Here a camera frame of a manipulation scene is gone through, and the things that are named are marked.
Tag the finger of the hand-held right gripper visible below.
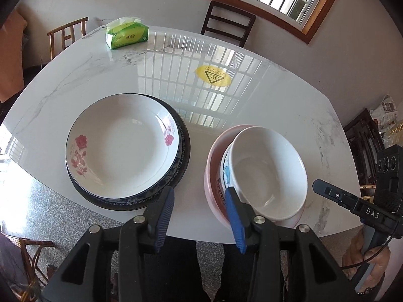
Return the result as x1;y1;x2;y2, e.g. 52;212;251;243
313;179;358;210

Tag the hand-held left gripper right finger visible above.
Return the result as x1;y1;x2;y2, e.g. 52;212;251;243
224;186;361;302

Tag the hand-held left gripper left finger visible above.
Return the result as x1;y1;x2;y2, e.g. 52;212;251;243
41;185;175;302

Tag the small white bowl blue band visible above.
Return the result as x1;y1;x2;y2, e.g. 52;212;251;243
220;126;308;223

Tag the ribbed white bowl pink band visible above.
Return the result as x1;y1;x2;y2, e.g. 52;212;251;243
210;125;307;227

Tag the blue and white patterned plate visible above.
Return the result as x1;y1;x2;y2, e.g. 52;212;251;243
66;94;191;211

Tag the white plate with red roses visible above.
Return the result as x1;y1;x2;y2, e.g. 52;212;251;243
65;93;181;199

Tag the person's right hand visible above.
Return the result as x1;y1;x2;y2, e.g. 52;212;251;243
342;226;391;294

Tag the dark carved wooden furniture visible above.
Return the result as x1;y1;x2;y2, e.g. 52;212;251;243
343;108;386;189

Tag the newspaper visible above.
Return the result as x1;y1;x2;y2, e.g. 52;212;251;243
370;94;399;126

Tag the bamboo chair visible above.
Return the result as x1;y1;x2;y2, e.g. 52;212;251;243
17;237;60;290

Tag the yellow round sticker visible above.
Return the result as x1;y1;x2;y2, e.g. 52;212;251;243
194;64;232;87

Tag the green tissue pack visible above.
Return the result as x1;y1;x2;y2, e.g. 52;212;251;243
105;17;148;50

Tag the dark wooden chair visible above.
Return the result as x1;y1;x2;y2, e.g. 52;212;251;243
200;1;256;48

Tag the light wooden chair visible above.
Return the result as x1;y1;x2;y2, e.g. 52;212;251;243
47;17;89;60

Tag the brown cardboard box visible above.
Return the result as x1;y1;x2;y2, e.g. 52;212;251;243
0;9;27;103

